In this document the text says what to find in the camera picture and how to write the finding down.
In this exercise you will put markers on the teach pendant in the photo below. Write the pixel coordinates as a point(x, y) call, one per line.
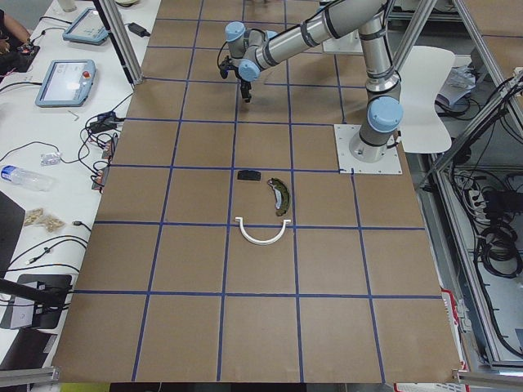
point(67, 83)
point(86, 28)

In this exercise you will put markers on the white curved plastic bracket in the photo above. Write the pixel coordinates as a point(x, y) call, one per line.
point(259, 237)

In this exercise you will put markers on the far teach pendant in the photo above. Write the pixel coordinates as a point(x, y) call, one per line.
point(86, 28)

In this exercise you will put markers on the white plastic chair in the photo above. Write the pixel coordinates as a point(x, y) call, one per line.
point(423, 75)

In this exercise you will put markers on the black brake pad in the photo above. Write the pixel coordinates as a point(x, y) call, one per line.
point(249, 175)

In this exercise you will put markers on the clear plastic water bottle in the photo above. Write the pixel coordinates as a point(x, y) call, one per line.
point(27, 179)

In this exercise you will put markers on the bag of wooden pieces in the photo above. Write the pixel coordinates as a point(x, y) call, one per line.
point(38, 217)

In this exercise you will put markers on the near teach pendant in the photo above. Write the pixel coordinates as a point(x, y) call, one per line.
point(67, 83)

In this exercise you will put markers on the black power adapter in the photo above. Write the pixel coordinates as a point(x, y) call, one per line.
point(138, 30)

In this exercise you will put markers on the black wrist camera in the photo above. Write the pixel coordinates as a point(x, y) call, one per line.
point(225, 67)

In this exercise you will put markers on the aluminium frame post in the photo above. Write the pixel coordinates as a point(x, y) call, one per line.
point(113, 23)

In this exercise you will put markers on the green brake shoe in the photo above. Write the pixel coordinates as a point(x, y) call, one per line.
point(282, 196)

